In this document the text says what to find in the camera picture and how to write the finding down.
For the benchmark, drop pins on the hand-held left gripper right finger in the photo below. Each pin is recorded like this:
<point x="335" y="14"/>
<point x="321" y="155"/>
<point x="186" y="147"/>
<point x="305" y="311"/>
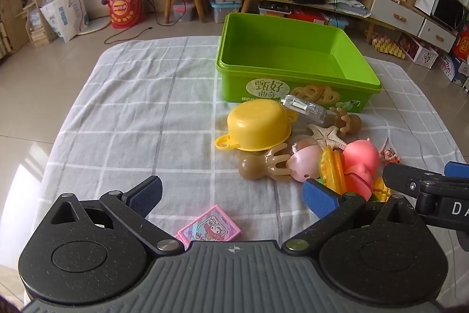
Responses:
<point x="320" y="199"/>

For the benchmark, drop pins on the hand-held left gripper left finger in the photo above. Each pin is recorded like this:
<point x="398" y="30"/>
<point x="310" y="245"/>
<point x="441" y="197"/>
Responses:
<point x="144" y="194"/>

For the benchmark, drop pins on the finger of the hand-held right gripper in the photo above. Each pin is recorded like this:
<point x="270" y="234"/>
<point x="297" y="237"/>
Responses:
<point x="395" y="175"/>
<point x="458" y="169"/>

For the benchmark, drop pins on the yellow toy corn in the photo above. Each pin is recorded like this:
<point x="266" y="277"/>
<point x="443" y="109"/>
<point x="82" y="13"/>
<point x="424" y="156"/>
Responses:
<point x="381" y="190"/>

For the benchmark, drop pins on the orange toy juicer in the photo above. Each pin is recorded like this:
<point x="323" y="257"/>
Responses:
<point x="331" y="166"/>

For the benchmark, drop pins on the pink peach toy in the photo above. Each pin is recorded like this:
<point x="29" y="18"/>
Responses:
<point x="359" y="184"/>
<point x="362" y="155"/>

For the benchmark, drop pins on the pink ball with holes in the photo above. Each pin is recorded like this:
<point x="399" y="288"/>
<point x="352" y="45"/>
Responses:
<point x="307" y="162"/>

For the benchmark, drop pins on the beige starfish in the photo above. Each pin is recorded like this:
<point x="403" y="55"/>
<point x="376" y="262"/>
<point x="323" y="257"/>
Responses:
<point x="326" y="137"/>

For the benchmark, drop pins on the brown toy massager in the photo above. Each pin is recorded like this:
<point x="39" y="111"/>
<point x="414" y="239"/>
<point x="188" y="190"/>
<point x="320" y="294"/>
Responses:
<point x="252" y="168"/>
<point x="351" y="122"/>

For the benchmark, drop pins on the clear plastic case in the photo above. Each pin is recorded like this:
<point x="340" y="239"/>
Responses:
<point x="307" y="107"/>

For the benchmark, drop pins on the yellow toy pot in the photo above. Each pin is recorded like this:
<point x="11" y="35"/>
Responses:
<point x="256" y="126"/>

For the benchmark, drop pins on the green plastic box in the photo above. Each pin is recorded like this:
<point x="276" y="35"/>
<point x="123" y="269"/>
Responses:
<point x="293" y="52"/>

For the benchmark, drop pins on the grey checked cloth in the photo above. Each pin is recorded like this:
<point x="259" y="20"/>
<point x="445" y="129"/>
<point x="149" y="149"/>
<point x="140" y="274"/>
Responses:
<point x="146" y="115"/>

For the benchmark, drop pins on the white blue printed carton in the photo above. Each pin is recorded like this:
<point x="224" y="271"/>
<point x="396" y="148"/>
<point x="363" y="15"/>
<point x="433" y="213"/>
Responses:
<point x="454" y="69"/>

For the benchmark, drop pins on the white printed box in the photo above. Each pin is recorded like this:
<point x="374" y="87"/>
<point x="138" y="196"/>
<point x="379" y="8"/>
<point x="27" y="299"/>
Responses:
<point x="425" y="56"/>

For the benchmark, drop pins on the red gift box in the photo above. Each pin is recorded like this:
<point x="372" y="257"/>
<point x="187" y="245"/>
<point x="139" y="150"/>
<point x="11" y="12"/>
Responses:
<point x="461" y="45"/>

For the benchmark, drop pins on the yellow egg tray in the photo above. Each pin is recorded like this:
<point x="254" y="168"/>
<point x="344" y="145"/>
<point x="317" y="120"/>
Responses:
<point x="388" y="49"/>

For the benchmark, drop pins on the wooden low stand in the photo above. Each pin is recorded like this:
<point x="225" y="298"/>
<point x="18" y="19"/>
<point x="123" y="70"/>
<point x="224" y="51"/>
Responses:
<point x="369" y="32"/>

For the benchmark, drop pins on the black white microwave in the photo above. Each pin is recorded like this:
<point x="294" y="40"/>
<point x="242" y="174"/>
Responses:
<point x="447" y="8"/>

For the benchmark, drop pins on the pale blue storage bin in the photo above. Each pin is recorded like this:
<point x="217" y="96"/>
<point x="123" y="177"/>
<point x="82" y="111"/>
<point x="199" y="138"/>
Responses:
<point x="335" y="23"/>

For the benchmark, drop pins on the folded pale cloths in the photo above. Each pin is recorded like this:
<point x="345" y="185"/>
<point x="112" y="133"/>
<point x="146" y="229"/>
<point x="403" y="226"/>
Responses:
<point x="348" y="3"/>

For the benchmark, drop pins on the red flat box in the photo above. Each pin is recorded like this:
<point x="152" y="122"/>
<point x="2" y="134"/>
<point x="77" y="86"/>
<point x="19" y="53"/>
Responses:
<point x="307" y="16"/>

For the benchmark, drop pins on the clear bin pink contents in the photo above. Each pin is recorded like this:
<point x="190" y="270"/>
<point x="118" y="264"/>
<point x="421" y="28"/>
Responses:
<point x="183" y="10"/>

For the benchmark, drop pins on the red bucket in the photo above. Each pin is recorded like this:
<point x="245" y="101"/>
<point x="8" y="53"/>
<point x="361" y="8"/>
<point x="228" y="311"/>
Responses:
<point x="122" y="5"/>

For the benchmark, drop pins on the white paper bag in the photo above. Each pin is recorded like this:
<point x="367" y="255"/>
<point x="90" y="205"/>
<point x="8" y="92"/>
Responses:
<point x="62" y="19"/>

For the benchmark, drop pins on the black lid storage bin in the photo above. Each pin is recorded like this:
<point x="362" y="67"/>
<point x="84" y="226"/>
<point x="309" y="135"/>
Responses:
<point x="274" y="9"/>

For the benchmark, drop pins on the blue lid storage bin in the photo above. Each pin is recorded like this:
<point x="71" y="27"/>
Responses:
<point x="225" y="10"/>

